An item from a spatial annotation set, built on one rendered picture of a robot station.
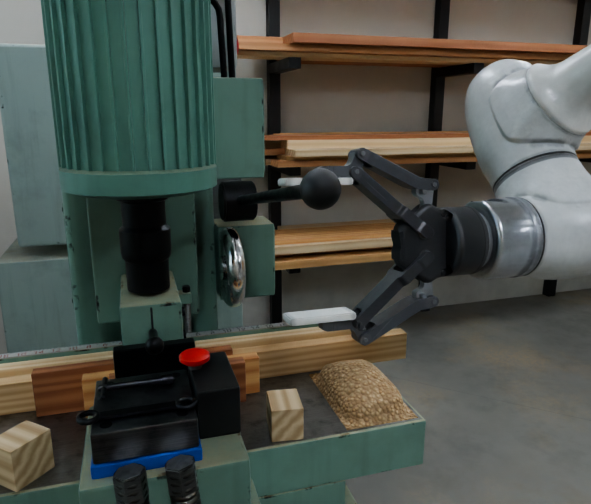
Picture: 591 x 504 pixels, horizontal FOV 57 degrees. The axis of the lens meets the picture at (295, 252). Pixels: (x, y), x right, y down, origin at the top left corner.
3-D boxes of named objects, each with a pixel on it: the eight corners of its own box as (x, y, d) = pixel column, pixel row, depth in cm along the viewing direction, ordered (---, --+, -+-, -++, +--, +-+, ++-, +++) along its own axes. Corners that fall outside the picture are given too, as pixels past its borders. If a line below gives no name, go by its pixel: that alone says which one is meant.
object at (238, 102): (214, 179, 83) (210, 77, 79) (206, 173, 91) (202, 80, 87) (267, 177, 85) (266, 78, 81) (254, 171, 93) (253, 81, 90)
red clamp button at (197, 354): (180, 370, 51) (180, 360, 50) (177, 357, 53) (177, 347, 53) (212, 366, 51) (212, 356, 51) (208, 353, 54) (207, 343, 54)
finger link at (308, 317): (345, 306, 58) (345, 313, 58) (282, 312, 56) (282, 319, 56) (356, 312, 55) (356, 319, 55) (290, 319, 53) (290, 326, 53)
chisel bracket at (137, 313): (125, 375, 63) (119, 307, 61) (125, 330, 76) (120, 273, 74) (188, 367, 65) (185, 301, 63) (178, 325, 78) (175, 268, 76)
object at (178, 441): (91, 480, 44) (84, 420, 42) (98, 411, 54) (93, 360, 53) (249, 452, 47) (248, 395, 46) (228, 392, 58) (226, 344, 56)
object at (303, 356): (-38, 421, 63) (-44, 390, 62) (-34, 412, 65) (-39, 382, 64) (405, 358, 79) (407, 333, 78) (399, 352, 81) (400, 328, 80)
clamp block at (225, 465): (83, 585, 45) (71, 492, 42) (92, 481, 57) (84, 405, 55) (257, 545, 49) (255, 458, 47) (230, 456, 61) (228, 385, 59)
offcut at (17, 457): (55, 466, 55) (50, 428, 54) (16, 493, 51) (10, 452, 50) (31, 456, 57) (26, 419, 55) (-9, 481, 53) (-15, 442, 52)
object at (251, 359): (85, 418, 64) (81, 380, 62) (86, 410, 65) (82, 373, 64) (259, 392, 69) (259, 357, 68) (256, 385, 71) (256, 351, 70)
